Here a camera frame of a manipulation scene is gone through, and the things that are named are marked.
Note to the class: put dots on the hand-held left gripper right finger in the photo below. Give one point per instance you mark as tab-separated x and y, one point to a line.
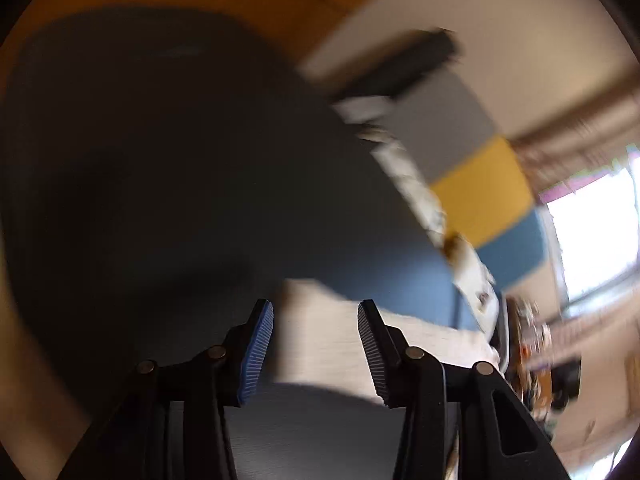
372	355

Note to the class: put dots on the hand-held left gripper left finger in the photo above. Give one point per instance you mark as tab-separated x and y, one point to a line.
255	355

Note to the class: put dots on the white knit sweater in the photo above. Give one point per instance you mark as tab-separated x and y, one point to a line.
320	340

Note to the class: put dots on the deer print pillow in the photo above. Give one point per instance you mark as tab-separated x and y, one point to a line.
472	275

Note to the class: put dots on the wooden desk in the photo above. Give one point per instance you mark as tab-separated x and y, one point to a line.
540	360

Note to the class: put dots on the geometric print pillow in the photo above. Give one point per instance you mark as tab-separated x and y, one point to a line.
405	170

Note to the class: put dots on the grey yellow blue sofa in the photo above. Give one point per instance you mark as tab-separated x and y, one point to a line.
475	195

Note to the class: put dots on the window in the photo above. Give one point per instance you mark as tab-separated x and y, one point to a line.
595	240

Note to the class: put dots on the floral beige curtain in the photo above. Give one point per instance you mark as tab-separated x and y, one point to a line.
575	145

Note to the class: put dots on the black panel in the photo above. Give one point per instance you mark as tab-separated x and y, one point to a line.
405	65

